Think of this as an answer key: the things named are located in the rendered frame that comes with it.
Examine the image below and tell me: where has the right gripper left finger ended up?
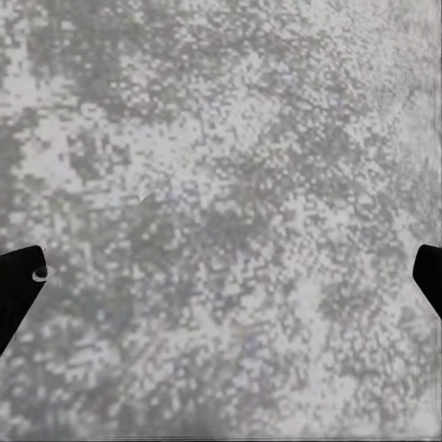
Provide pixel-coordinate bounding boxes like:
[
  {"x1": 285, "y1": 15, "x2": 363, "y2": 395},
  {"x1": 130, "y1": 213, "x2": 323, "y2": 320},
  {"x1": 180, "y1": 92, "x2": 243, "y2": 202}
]
[{"x1": 0, "y1": 246, "x2": 54, "y2": 355}]

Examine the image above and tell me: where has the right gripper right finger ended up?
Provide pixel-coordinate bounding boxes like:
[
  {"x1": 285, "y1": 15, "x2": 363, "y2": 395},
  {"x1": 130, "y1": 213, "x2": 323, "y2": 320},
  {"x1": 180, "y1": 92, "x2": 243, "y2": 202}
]
[{"x1": 413, "y1": 244, "x2": 442, "y2": 319}]

